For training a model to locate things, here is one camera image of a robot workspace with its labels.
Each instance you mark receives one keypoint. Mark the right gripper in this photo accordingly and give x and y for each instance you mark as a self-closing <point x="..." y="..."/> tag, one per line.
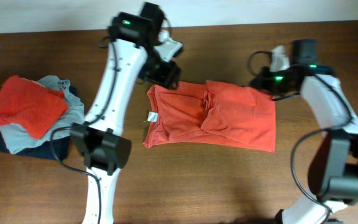
<point x="258" y="81"/>

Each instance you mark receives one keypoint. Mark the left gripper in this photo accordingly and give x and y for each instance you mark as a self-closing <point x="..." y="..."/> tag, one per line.
<point x="165" y="77"/>

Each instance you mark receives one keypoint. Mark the red printed t-shirt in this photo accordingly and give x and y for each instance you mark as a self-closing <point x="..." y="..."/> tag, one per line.
<point x="212" y="113"/>

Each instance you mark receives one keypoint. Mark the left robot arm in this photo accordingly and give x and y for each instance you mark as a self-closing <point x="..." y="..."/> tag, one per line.
<point x="138" y="49"/>

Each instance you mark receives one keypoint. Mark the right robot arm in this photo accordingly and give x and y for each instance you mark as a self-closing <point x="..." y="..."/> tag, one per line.
<point x="333" y="172"/>

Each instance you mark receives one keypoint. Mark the folded orange-red garment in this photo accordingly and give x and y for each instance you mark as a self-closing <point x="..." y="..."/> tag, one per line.
<point x="31" y="105"/>

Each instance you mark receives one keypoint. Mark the folded navy garment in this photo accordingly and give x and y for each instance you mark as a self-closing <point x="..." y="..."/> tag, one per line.
<point x="60" y="142"/>

